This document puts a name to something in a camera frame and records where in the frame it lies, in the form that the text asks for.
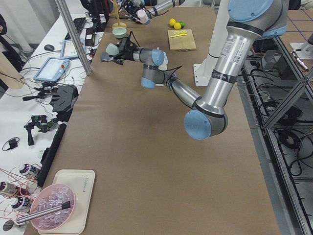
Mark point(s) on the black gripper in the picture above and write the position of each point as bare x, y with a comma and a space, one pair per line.
129, 55
132, 9

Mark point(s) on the pink plastic cup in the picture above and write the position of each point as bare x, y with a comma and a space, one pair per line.
142, 17

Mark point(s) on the green plastic cup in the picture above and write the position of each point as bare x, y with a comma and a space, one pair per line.
112, 50

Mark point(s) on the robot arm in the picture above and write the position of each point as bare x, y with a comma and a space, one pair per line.
249, 21
161, 8

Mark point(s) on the green plastic bowl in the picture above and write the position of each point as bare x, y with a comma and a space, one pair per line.
119, 32

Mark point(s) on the wooden stand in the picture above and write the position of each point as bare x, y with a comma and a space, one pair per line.
115, 14

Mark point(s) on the grey cleaning cloth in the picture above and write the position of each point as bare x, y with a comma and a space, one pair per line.
105, 57

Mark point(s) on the whole yellow lemon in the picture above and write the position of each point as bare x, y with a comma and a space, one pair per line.
177, 26

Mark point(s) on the black keyboard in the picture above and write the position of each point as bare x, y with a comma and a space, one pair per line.
79, 24

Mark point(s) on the bamboo cutting board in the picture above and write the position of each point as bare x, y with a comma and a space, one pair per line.
181, 43

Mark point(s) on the yellow plastic knife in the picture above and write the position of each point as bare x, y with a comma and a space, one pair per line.
177, 35

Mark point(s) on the teach pendant tablet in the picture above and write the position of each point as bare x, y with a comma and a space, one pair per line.
52, 69

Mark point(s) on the black computer mouse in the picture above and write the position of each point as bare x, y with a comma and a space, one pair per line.
49, 47

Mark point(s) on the white plastic tray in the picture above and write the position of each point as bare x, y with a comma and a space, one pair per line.
81, 182

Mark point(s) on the metal rod tool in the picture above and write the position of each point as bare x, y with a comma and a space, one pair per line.
31, 216

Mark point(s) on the aluminium frame post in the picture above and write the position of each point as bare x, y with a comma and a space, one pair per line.
65, 13

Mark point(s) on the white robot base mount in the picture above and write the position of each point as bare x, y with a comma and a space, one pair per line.
202, 72

